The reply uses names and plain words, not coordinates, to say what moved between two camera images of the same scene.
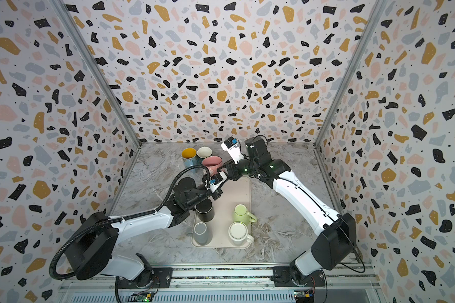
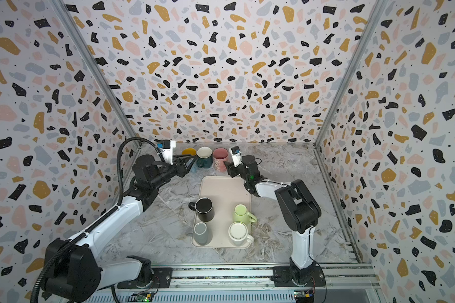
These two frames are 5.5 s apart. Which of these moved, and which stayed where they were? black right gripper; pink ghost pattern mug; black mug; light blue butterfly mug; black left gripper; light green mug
Moved: pink ghost pattern mug; black left gripper
Stayed: black right gripper; light green mug; black mug; light blue butterfly mug
